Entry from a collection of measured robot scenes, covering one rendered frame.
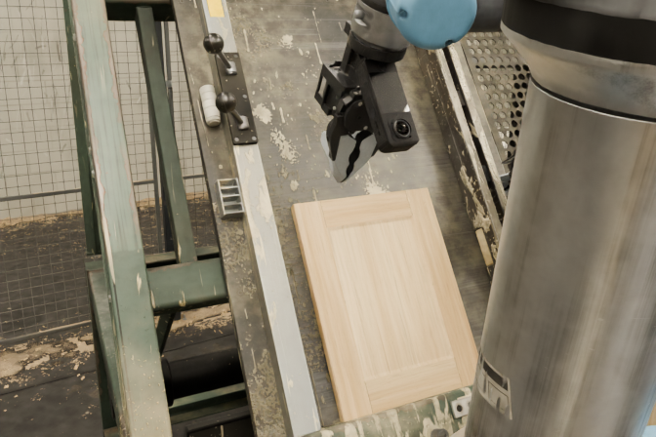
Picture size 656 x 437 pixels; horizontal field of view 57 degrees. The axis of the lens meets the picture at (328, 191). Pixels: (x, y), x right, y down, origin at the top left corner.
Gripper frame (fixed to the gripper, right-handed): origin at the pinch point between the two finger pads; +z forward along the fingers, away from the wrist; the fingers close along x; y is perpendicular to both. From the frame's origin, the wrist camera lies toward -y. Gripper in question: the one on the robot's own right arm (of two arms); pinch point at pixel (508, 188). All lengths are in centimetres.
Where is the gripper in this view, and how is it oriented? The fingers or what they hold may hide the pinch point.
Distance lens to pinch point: 142.5
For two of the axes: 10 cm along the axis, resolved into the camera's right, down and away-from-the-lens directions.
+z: -3.5, 3.5, 8.7
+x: 2.3, 9.3, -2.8
